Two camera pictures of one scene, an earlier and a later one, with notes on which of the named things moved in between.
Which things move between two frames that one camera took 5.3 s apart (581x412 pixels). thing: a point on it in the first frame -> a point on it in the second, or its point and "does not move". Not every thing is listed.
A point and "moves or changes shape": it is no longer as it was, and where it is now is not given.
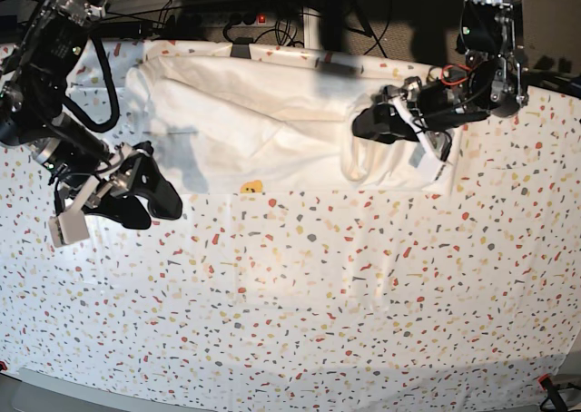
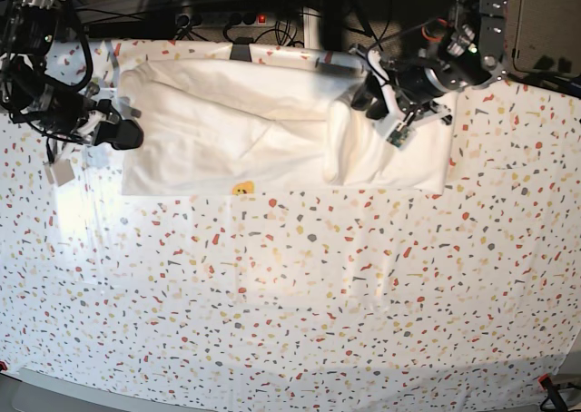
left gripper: x=90 y=192 -> x=97 y=124
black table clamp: x=241 y=47 does not move
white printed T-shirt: x=248 y=118 moves or changes shape
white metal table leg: x=311 y=28 does not move
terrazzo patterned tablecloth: x=310 y=301 does not move
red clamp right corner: x=547 y=384 does not move
